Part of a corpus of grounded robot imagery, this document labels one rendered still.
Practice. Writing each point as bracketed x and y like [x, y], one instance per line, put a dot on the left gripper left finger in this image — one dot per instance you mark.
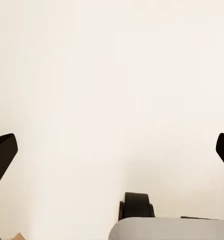
[8, 150]

